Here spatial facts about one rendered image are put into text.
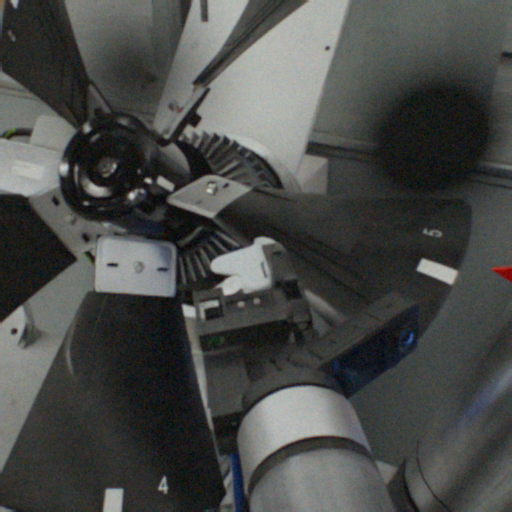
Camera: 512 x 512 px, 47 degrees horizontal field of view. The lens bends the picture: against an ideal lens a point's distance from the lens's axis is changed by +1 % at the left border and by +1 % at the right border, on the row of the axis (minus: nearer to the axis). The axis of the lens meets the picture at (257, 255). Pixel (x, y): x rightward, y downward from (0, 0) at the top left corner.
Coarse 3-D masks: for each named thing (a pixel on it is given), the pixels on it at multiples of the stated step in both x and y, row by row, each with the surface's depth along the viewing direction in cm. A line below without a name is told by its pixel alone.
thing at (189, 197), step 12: (204, 180) 66; (216, 180) 66; (228, 180) 66; (180, 192) 62; (192, 192) 62; (204, 192) 63; (216, 192) 63; (228, 192) 64; (240, 192) 64; (180, 204) 60; (192, 204) 60; (204, 204) 60; (216, 204) 61
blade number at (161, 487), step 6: (156, 474) 60; (162, 474) 60; (168, 474) 61; (156, 480) 60; (162, 480) 60; (168, 480) 60; (156, 486) 60; (162, 486) 60; (168, 486) 60; (156, 492) 60; (162, 492) 60; (168, 492) 60; (156, 498) 60
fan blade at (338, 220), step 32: (256, 192) 63; (288, 192) 64; (224, 224) 57; (256, 224) 57; (288, 224) 57; (320, 224) 57; (352, 224) 58; (384, 224) 58; (416, 224) 58; (448, 224) 58; (320, 256) 54; (352, 256) 54; (384, 256) 54; (416, 256) 54; (448, 256) 54; (320, 288) 51; (352, 288) 51; (384, 288) 51; (416, 288) 52; (448, 288) 52
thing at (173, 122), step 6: (198, 90) 62; (204, 90) 62; (192, 96) 67; (198, 96) 62; (186, 102) 70; (192, 102) 62; (186, 108) 62; (174, 114) 70; (180, 114) 62; (174, 120) 62; (168, 126) 67; (174, 126) 62; (162, 132) 70; (168, 132) 62
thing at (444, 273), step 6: (420, 264) 54; (426, 264) 54; (432, 264) 53; (438, 264) 54; (420, 270) 53; (426, 270) 53; (432, 270) 53; (438, 270) 53; (444, 270) 53; (450, 270) 53; (438, 276) 53; (444, 276) 53; (450, 276) 53; (450, 282) 52
